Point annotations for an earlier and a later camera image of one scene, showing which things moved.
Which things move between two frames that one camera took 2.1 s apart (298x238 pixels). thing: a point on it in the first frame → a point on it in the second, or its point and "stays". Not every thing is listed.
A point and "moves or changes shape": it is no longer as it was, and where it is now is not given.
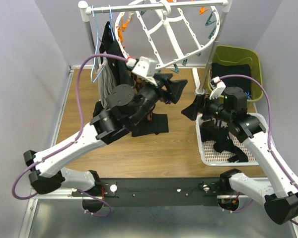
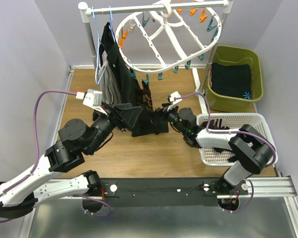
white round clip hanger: (163, 31) moves or changes shape
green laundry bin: (229, 55) stays
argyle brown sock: (149, 116) moves or changes shape
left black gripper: (175, 88) → (130, 115)
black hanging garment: (142, 125) stays
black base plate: (157, 192) stays
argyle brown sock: (138, 82) moves or changes shape
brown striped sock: (219, 123) → (213, 124)
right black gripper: (200, 104) → (160, 112)
